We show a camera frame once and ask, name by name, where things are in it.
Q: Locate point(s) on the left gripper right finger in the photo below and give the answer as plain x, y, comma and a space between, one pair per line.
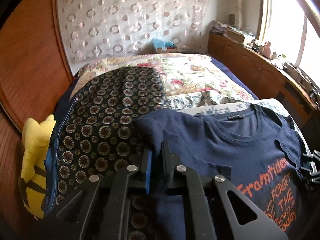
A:
213, 207

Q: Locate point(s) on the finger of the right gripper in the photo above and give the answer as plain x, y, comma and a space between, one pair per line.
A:
310, 168

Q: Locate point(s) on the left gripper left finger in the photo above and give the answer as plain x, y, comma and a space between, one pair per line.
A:
120, 199

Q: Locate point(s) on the navy printed t-shirt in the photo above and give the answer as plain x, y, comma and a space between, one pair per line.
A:
258, 150

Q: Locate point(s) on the dark circle-patterned folded garment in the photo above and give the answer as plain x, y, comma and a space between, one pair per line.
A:
90, 143

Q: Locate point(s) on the yellow plush toy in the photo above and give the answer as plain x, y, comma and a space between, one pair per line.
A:
32, 181

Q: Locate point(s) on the wooden sideboard cabinet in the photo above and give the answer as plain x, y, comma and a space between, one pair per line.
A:
264, 79

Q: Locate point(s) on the blue floral white sheet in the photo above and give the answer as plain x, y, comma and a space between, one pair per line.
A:
210, 103

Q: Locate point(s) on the pink bottle on sideboard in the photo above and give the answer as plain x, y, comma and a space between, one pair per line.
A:
267, 50

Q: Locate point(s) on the floral pink quilt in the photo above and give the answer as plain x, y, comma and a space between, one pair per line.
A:
179, 73

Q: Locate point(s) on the cardboard box on sideboard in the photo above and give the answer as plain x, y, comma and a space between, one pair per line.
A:
235, 36

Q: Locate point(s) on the cardboard box with blue items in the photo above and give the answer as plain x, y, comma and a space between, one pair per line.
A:
161, 47

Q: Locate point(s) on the circle-patterned sheer curtain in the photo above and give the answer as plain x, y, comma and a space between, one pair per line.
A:
92, 29

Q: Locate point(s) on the window with wooden frame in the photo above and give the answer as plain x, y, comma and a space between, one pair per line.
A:
285, 25

